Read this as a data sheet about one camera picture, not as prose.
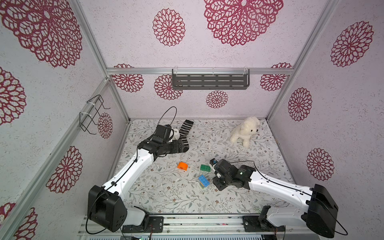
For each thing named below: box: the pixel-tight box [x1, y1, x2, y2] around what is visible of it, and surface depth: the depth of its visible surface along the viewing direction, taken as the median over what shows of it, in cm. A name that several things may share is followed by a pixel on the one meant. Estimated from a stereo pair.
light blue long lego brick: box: [198, 174, 210, 188], surface depth 83 cm
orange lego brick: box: [177, 161, 189, 171], surface depth 96 cm
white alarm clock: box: [172, 128, 181, 141], surface depth 100 cm
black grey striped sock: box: [179, 119, 194, 153], surface depth 115 cm
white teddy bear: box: [230, 116, 260, 149], surface depth 95 cm
